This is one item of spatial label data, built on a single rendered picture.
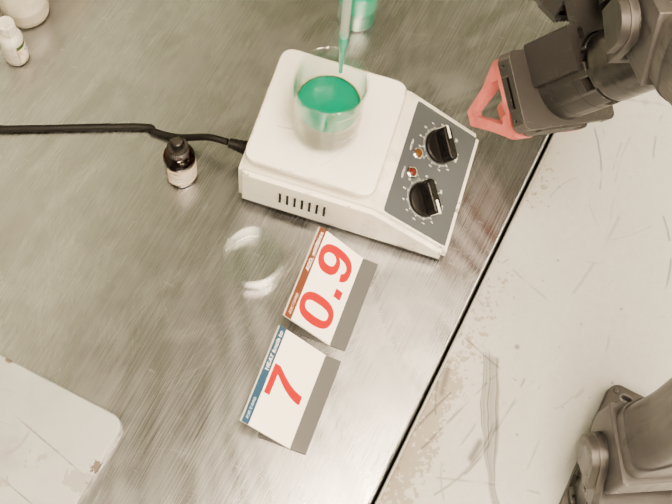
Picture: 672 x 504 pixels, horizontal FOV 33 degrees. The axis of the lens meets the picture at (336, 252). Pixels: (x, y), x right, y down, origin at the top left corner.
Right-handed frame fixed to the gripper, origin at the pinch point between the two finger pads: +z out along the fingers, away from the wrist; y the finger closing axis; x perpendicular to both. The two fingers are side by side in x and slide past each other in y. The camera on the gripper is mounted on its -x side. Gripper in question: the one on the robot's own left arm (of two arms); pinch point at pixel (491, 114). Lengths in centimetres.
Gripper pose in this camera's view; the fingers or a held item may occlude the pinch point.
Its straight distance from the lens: 101.2
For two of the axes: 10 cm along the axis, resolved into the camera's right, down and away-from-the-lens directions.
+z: -5.3, 1.5, 8.4
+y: -8.2, 1.6, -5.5
